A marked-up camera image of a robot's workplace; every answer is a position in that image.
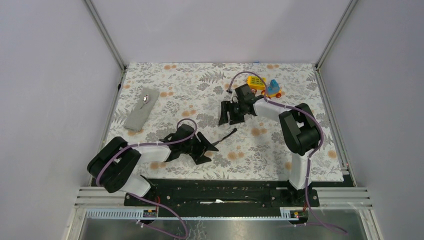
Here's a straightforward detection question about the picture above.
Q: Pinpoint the white slotted cable duct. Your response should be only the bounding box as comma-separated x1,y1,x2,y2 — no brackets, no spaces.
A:
86,208,300,222

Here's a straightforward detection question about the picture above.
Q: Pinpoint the blue yellow toy car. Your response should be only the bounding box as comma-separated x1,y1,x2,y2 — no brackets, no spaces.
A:
261,79,283,99

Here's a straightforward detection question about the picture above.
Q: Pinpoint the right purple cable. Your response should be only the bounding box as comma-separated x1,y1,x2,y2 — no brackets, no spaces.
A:
225,71,349,236

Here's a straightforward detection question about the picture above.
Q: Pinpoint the metal spoon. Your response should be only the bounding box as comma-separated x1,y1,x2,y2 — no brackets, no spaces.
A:
140,94,151,109

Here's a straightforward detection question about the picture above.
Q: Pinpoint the aluminium frame post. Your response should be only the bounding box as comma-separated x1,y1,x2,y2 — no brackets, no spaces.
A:
82,0,127,71
315,0,359,71

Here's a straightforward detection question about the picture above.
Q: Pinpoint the yellow toy brick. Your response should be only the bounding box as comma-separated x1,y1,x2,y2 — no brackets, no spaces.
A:
247,76,266,91

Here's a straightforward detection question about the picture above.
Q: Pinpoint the right aluminium frame post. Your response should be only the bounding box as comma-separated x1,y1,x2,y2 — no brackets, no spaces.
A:
315,0,359,71

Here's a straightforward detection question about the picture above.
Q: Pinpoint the purple cable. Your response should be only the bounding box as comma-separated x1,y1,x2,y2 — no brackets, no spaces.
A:
95,118,199,240
225,71,349,236

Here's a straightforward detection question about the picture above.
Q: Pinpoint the floral tablecloth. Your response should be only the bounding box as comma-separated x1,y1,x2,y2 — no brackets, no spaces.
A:
107,63,343,182

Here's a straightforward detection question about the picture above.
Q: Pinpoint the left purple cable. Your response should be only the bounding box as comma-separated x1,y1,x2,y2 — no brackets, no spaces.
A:
95,118,199,240

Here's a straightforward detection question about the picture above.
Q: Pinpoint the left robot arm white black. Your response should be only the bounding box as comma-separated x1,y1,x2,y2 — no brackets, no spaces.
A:
87,124,218,206

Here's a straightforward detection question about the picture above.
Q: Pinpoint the left aluminium frame post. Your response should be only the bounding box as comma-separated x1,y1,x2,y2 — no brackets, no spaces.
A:
82,0,127,71

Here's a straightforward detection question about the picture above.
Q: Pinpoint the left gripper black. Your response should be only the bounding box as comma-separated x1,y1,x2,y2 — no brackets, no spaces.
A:
180,131,218,164

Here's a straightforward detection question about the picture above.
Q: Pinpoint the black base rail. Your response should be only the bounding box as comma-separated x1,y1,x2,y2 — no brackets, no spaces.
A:
78,179,353,217

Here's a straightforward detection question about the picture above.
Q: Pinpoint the grey cloth napkin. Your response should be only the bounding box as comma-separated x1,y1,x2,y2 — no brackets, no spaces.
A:
123,87,160,132

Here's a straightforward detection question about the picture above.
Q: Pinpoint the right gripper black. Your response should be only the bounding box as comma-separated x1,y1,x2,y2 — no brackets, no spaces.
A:
218,100,246,126

